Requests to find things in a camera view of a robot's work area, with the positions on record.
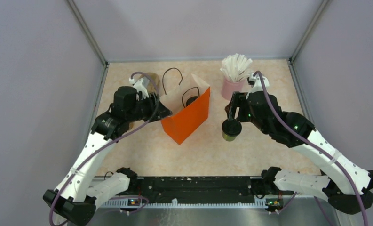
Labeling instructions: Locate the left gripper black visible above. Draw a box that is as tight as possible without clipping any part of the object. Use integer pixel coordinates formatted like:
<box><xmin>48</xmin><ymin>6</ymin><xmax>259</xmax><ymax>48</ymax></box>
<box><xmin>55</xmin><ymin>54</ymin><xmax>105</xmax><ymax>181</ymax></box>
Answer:
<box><xmin>127</xmin><ymin>91</ymin><xmax>173</xmax><ymax>123</ymax></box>

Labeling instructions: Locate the orange paper bag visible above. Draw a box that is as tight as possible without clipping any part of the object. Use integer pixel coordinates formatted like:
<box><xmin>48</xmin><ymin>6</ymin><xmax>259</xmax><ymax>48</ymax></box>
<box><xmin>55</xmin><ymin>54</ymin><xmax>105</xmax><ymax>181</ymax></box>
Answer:
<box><xmin>160</xmin><ymin>67</ymin><xmax>210</xmax><ymax>145</ymax></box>

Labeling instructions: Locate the black cup lid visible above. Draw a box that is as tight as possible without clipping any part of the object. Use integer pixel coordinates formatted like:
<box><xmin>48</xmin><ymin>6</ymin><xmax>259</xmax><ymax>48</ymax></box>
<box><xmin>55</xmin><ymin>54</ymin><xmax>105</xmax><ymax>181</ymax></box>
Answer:
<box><xmin>185</xmin><ymin>96</ymin><xmax>198</xmax><ymax>107</ymax></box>
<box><xmin>221</xmin><ymin>118</ymin><xmax>243</xmax><ymax>137</ymax></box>

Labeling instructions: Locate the green paper cup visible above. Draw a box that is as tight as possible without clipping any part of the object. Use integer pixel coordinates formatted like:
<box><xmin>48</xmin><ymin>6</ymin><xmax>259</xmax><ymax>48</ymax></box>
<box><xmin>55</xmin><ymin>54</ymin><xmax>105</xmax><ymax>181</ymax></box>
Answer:
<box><xmin>221</xmin><ymin>118</ymin><xmax>243</xmax><ymax>142</ymax></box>

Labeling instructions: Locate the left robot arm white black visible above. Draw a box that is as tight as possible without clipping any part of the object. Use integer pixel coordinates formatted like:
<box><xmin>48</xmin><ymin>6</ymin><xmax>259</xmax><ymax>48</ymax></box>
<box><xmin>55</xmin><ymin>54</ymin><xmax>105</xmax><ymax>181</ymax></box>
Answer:
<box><xmin>43</xmin><ymin>86</ymin><xmax>172</xmax><ymax>226</ymax></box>

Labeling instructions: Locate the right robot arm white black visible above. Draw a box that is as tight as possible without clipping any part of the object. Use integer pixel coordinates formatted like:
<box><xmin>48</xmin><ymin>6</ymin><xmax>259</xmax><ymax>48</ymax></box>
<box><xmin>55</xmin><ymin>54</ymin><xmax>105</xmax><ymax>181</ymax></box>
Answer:
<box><xmin>222</xmin><ymin>91</ymin><xmax>373</xmax><ymax>215</ymax></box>

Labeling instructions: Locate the pink straw holder cup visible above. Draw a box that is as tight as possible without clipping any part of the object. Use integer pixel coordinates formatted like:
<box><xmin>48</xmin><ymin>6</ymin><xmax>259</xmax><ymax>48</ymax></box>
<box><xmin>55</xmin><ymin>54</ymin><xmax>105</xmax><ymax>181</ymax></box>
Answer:
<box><xmin>221</xmin><ymin>78</ymin><xmax>245</xmax><ymax>100</ymax></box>

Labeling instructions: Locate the brown pulp cup carrier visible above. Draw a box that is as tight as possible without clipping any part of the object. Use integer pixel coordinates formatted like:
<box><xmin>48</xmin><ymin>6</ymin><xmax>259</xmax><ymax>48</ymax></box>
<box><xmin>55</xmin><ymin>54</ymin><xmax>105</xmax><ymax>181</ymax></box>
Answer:
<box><xmin>146</xmin><ymin>72</ymin><xmax>160</xmax><ymax>93</ymax></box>

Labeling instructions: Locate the bundle of white wrapped straws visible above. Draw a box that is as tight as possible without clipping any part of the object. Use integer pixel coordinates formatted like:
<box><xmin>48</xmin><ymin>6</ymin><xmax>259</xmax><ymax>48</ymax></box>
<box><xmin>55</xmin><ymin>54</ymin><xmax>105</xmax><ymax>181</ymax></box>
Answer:
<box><xmin>220</xmin><ymin>53</ymin><xmax>253</xmax><ymax>82</ymax></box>

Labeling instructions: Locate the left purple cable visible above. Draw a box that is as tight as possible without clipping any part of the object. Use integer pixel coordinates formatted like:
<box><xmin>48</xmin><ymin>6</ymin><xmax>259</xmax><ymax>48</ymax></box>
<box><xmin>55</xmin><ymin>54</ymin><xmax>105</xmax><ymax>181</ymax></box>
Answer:
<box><xmin>48</xmin><ymin>72</ymin><xmax>161</xmax><ymax>226</ymax></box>

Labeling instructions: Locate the purple cable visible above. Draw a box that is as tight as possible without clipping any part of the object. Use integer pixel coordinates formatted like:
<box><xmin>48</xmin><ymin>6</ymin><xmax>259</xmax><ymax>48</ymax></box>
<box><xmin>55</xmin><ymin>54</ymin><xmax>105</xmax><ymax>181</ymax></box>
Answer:
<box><xmin>48</xmin><ymin>72</ymin><xmax>161</xmax><ymax>226</ymax></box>
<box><xmin>253</xmin><ymin>70</ymin><xmax>370</xmax><ymax>226</ymax></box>

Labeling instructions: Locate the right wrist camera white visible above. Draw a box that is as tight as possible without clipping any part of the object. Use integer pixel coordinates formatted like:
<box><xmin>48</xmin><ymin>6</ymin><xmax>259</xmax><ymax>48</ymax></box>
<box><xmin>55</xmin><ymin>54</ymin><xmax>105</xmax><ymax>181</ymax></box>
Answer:
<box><xmin>247</xmin><ymin>71</ymin><xmax>270</xmax><ymax>93</ymax></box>

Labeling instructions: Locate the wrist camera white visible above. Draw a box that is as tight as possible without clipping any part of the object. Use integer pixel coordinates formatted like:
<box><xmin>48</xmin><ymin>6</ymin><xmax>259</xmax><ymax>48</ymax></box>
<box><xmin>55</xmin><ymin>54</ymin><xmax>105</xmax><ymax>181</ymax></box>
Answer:
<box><xmin>247</xmin><ymin>71</ymin><xmax>270</xmax><ymax>93</ymax></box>
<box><xmin>129</xmin><ymin>77</ymin><xmax>151</xmax><ymax>99</ymax></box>

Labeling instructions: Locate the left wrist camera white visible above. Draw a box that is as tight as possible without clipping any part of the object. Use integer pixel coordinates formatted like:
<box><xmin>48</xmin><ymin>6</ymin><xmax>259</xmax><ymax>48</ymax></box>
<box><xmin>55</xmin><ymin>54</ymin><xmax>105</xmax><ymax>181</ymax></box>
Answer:
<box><xmin>129</xmin><ymin>77</ymin><xmax>151</xmax><ymax>99</ymax></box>

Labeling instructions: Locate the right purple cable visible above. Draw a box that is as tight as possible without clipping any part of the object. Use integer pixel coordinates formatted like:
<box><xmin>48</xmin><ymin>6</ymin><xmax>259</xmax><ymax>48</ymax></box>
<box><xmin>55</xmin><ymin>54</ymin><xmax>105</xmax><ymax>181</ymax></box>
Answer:
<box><xmin>253</xmin><ymin>70</ymin><xmax>370</xmax><ymax>226</ymax></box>

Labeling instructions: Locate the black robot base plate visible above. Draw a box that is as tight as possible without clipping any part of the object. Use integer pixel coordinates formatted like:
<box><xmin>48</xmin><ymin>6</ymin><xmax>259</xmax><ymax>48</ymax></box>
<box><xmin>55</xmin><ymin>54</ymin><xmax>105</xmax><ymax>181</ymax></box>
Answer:
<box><xmin>125</xmin><ymin>176</ymin><xmax>293</xmax><ymax>204</ymax></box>

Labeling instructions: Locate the white toothed cable rail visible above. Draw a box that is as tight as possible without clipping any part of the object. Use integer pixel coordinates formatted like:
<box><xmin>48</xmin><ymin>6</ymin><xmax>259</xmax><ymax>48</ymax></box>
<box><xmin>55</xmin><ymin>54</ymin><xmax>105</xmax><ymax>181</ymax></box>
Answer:
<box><xmin>101</xmin><ymin>199</ymin><xmax>268</xmax><ymax>209</ymax></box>

